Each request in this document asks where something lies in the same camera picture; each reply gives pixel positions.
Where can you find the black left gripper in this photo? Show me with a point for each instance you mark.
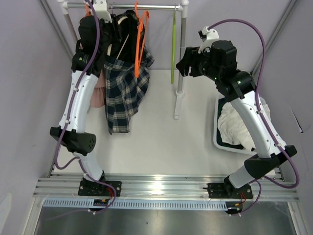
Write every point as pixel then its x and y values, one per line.
pixel 115 29

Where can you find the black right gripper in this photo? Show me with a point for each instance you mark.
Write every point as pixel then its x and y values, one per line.
pixel 191 54

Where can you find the orange plastic hanger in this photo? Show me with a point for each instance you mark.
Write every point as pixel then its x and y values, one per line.
pixel 88 9

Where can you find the navy plaid skirt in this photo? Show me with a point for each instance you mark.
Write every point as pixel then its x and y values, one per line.
pixel 124 92

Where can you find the pink pleated skirt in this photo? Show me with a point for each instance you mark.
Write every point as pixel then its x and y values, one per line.
pixel 98 95

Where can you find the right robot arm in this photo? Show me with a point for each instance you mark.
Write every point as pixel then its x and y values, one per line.
pixel 239 89

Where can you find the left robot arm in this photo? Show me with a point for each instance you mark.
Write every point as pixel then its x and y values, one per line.
pixel 87 63

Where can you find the green plastic hanger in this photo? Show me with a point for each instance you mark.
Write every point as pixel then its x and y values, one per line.
pixel 173 55

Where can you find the white laundry basket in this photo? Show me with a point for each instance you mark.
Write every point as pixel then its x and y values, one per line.
pixel 217 140

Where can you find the white clothes rack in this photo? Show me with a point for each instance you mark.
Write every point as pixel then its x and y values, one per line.
pixel 181 7

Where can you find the white crumpled garment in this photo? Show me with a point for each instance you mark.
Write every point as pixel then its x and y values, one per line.
pixel 232 129

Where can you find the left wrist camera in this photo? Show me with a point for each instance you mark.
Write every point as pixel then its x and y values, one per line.
pixel 101 9

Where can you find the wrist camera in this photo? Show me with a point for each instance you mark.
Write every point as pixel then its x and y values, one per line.
pixel 101 9
pixel 208 36

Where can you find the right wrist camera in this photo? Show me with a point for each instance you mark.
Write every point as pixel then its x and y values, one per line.
pixel 208 36

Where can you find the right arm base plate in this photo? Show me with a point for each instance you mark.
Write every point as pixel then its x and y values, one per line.
pixel 226 190

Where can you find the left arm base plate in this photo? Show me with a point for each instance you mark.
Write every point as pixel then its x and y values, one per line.
pixel 92 188

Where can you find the aluminium mounting rail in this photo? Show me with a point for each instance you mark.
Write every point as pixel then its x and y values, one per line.
pixel 154 187

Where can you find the slotted cable duct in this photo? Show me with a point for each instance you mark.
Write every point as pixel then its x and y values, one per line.
pixel 136 204

